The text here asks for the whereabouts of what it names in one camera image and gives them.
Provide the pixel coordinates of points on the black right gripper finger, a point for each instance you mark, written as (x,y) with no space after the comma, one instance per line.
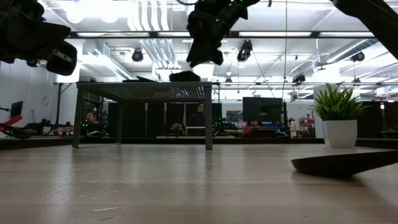
(194,56)
(213,57)

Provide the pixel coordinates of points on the black aluminium table frame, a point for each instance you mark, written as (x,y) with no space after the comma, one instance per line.
(280,140)

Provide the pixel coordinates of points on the black teardrop mini plate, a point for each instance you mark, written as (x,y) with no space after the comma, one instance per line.
(342,166)

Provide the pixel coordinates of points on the black overhead camera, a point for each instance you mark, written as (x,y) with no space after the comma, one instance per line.
(244,51)

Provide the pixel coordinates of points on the black large wavy square plate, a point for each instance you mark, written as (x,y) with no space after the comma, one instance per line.
(185,76)

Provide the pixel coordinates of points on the person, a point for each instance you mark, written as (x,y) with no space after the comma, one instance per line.
(92,119)
(250,129)
(197,118)

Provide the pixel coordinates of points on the red and black stand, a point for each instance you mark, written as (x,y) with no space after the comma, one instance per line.
(14,120)

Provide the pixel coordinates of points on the small black monitor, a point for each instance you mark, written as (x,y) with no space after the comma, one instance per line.
(16,110)

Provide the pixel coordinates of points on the large black monitor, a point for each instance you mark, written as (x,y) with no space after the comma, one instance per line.
(262,109)

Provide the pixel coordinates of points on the green plant in white pot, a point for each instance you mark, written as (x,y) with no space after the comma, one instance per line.
(340,133)

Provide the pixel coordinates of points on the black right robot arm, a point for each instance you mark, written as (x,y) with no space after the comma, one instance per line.
(373,18)

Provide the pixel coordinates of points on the small background plant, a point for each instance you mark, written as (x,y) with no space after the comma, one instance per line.
(176,128)

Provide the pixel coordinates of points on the black ceiling spotlight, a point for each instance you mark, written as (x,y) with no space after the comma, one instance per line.
(32,63)
(357,56)
(137,56)
(299,78)

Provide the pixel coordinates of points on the grey perforated metal shelf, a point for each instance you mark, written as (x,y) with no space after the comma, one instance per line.
(143,87)

